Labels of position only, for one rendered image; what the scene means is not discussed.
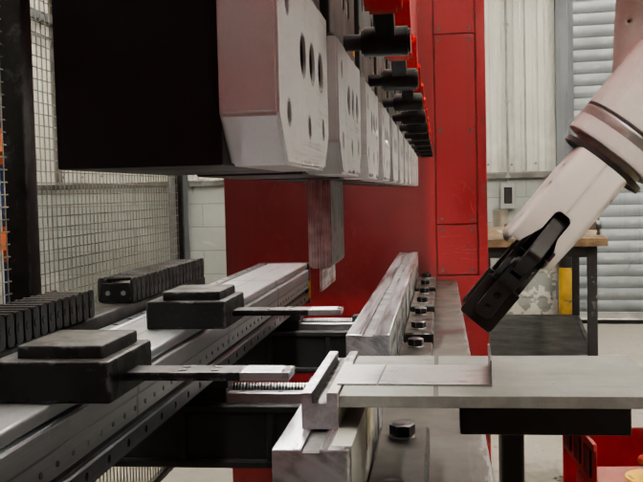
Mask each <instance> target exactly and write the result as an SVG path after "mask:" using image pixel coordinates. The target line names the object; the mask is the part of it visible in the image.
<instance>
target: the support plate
mask: <svg viewBox="0 0 643 482"><path fill-rule="evenodd" d="M355 364H385V365H386V367H387V364H434V356H359V357H358V358H357V360H356V361H355ZM438 365H488V356H438ZM492 380H493V383H492V385H493V386H439V387H438V396H433V386H409V385H378V384H377V385H344V387H343V389H342V391H341V393H340V395H339V407H422V408H599V409H643V367H642V366H641V365H640V364H639V363H637V362H636V361H635V360H634V359H633V358H632V357H630V356H492Z"/></svg>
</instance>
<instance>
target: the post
mask: <svg viewBox="0 0 643 482"><path fill-rule="evenodd" d="M0 6H1V7H0V18H1V20H0V31H1V33H0V43H1V44H2V45H0V55H1V56H3V57H0V68H1V69H3V71H2V70H0V75H1V81H4V83H2V82H1V94H4V96H2V95H1V98H2V106H5V108H2V119H5V120H3V131H5V132H6V133H3V143H4V144H6V145H4V157H7V158H4V166H5V169H7V170H5V182H7V183H5V189H6V194H9V195H6V207H9V208H6V211H7V219H10V220H7V231H10V232H8V244H10V245H8V256H11V257H9V269H10V268H11V270H9V280H10V281H11V282H10V293H12V295H10V302H14V301H15V300H17V299H22V298H23V297H30V296H37V295H38V294H41V274H40V250H39V226H38V203H37V179H36V155H35V131H34V108H33V61H32V37H31V13H30V0H0Z"/></svg>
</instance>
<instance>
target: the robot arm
mask: <svg viewBox="0 0 643 482"><path fill-rule="evenodd" d="M570 128H571V130H572V131H573V132H574V133H575V134H576V135H577V137H575V136H573V135H568V136H567V137H566V138H565V141H566V142H567V143H568V144H569V145H570V146H571V147H572V148H573V150H572V151H571V152H570V153H569V154H568V155H567V156H566V157H565V158H564V159H563V160H562V161H561V162H560V163H559V164H558V165H557V166H556V167H555V169H554V170H553V171H552V172H551V173H550V174H549V176H548V177H547V178H546V179H545V181H544V182H543V183H542V184H541V185H540V187H539V188H538V189H537V190H536V191H535V193H534V194H533V195H532V196H531V197H530V199H529V200H528V201H527V202H526V203H525V205H524V206H523V207H522V208H521V210H520V211H519V212H518V213H517V214H516V215H515V217H514V218H513V219H512V220H511V221H510V222H509V224H508V225H507V226H506V227H505V228H504V229H503V231H502V235H503V239H504V240H505V241H508V240H509V239H510V238H511V237H512V236H514V237H515V238H516V240H515V241H514V242H513V243H512V244H511V246H510V247H509V248H508V249H507V251H506V252H505V253H504V254H503V255H502V256H501V258H500V259H499V260H498V261H497V262H496V264H495V265H494V266H493V267H492V269H493V270H492V269H491V268H490V267H489V268H488V270H487V271H486V272H485V273H484V274H483V276H482V277H481V278H480V279H479V280H478V282H477V283H476V284H475V285H474V287H473V288H472V289H471V290H470V291H469V293H468V294H467V295H466V296H465V297H464V298H463V303H464V304H463V305H462V306H461V312H462V313H463V314H465V315H466V316H467V317H468V318H470V319H471V320H472V321H473V322H475V323H476V324H477V325H478V326H480V327H481V328H482V329H483V330H484V331H486V332H491V331H492V330H493V329H494V328H495V327H496V325H497V324H498V323H499V322H500V320H501V319H502V318H503V317H504V316H505V315H506V313H507V312H508V311H509V310H510V309H511V307H512V306H513V305H514V304H515V303H516V302H517V300H518V299H519V298H520V297H519V294H520V293H521V292H522V291H523V290H524V289H525V287H526V286H527V285H528V284H529V282H530V281H531V280H532V279H533V277H534V276H535V275H536V273H537V272H538V271H539V270H540V269H542V270H551V269H552V268H553V267H554V266H555V265H556V264H557V263H558V262H559V261H560V260H561V259H562V258H563V257H564V256H565V255H566V254H567V252H568V251H569V250H570V249H571V248H572V247H573V246H574V245H575V244H576V243H577V242H578V240H579V239H580V238H581V237H582V236H583V235H584V234H585V233H586V231H587V230H588V229H589V228H590V227H591V226H592V224H593V223H594V222H595V221H596V220H597V219H598V217H599V216H600V215H601V214H602V213H603V211H604V210H605V209H606V208H607V207H608V206H609V204H610V203H611V202H612V200H613V199H614V198H615V197H616V196H617V194H618V193H619V192H620V191H621V190H622V188H625V189H627V190H628V191H631V192H632V193H635V194H636V193H637V192H638V191H639V190H640V186H639V185H638V184H637V182H638V183H640V184H642V185H643V0H616V4H615V18H614V36H613V60H612V74H611V76H610V77H609V78H608V80H607V81H606V82H605V83H604V84H603V86H602V87H601V88H600V89H599V90H598V92H597V93H596V94H595V95H594V97H593V98H592V99H591V100H590V101H589V103H588V104H587V105H586V107H585V108H584V109H583V110H582V111H581V113H580V114H579V115H578V116H577V117H576V119H575V120H574V121H573V122H572V123H571V125H570Z"/></svg>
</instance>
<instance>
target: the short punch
mask: <svg viewBox="0 0 643 482"><path fill-rule="evenodd" d="M307 210H308V249H309V266H310V267H311V268H312V269H320V287H321V292H322V291H323V290H325V289H326V288H327V287H328V286H329V285H330V284H331V283H333V282H334V281H335V280H336V270H335V264H336V263H337V262H339V261H340V260H342V259H343V258H344V195H343V181H339V180H307Z"/></svg>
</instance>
